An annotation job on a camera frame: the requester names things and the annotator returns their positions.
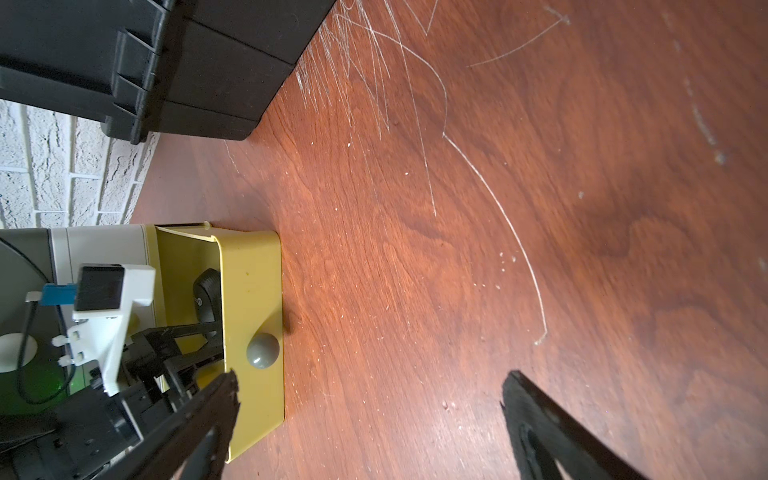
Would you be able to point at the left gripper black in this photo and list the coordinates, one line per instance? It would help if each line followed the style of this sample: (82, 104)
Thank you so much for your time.
(58, 443)

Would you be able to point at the three-drawer storage box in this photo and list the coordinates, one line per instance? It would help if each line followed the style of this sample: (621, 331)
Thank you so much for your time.
(250, 268)

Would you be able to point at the black plastic toolbox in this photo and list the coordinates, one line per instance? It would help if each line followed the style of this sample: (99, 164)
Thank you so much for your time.
(195, 68)

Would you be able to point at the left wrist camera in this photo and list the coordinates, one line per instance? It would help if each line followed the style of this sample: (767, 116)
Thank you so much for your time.
(102, 301)

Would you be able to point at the grey drawer knob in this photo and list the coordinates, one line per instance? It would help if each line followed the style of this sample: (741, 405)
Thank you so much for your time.
(263, 350)

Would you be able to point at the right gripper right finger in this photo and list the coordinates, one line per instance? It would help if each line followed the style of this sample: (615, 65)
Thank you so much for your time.
(548, 443)

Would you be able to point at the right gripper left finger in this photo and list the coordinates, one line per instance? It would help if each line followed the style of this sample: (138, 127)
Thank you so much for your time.
(159, 434)

